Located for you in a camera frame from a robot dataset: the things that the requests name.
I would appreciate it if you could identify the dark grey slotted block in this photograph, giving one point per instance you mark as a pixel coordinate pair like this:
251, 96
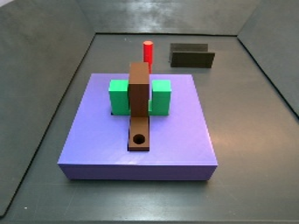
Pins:
191, 55

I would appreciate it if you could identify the green U-shaped block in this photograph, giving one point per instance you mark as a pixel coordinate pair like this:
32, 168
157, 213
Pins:
157, 104

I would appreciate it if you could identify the purple base board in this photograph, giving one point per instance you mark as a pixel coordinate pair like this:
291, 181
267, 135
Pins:
180, 151

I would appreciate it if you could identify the red cylindrical peg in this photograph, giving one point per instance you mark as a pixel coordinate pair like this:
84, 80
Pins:
148, 53

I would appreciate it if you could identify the brown L-shaped block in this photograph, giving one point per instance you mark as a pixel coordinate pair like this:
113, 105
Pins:
137, 99

